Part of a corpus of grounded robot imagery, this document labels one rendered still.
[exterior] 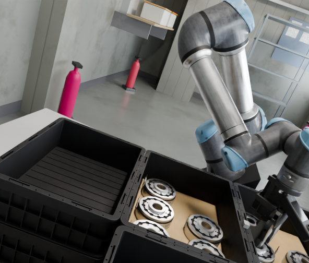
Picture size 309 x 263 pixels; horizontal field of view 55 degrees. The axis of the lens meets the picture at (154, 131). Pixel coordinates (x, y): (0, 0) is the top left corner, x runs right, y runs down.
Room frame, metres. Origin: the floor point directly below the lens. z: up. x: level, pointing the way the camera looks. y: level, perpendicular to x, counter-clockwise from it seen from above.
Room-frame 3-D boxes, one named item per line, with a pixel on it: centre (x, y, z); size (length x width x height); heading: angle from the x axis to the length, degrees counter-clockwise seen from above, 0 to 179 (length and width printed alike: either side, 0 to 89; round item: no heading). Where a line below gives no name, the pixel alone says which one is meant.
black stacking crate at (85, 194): (0.69, 0.15, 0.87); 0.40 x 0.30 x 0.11; 0
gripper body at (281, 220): (0.73, -0.37, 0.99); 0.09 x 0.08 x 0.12; 48
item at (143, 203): (0.69, -0.08, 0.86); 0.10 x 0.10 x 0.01
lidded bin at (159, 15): (5.17, 0.66, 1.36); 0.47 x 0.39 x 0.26; 174
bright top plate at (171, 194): (0.80, -0.08, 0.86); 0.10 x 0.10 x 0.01
